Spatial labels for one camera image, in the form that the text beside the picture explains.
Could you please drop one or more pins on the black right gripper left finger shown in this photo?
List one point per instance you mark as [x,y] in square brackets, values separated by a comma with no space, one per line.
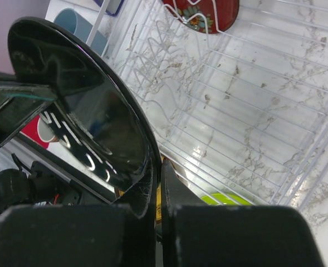
[117,234]

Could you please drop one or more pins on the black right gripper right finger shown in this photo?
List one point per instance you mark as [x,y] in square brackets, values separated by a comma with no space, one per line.
[197,234]

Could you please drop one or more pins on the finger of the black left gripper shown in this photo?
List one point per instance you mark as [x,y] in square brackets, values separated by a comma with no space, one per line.
[20,102]

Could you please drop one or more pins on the lime green plate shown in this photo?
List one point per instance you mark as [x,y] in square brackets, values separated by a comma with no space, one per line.
[220,199]

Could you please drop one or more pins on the plain black plate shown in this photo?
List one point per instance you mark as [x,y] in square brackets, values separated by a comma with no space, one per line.
[94,115]

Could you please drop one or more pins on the light blue cup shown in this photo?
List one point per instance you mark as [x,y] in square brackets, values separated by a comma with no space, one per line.
[73,22]

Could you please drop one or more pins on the yellow patterned black plate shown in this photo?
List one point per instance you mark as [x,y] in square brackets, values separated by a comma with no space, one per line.
[158,216]

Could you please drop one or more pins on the pink coffee mug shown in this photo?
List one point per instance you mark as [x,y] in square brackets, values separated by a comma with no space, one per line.
[45,133]

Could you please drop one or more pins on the red folder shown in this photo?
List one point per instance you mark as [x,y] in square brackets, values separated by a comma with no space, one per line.
[30,130]

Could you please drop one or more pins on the clear wire dish rack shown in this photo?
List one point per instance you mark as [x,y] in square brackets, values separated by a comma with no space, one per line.
[244,111]

